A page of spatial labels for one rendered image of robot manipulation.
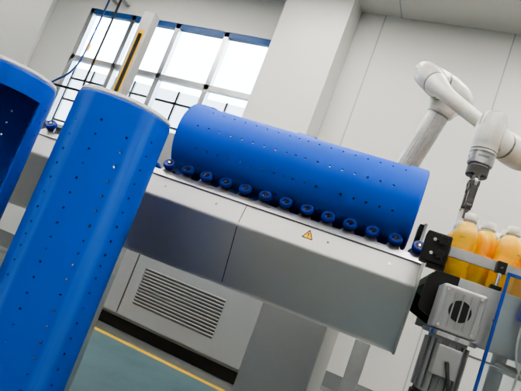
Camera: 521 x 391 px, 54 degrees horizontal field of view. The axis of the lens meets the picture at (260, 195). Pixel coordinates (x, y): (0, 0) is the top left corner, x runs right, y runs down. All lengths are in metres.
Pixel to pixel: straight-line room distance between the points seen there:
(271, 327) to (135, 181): 1.01
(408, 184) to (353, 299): 0.40
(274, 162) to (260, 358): 0.89
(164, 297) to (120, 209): 2.17
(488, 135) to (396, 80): 3.07
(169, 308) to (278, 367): 1.51
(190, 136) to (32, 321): 0.80
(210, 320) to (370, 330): 1.89
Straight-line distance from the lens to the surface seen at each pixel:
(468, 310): 1.43
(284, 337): 2.20
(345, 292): 1.66
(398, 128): 4.77
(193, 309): 3.49
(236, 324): 3.37
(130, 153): 1.46
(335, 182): 1.69
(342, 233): 1.68
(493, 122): 1.98
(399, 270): 1.65
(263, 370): 2.23
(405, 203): 1.67
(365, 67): 5.06
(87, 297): 1.50
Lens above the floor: 0.72
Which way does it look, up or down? 8 degrees up
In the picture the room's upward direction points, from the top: 21 degrees clockwise
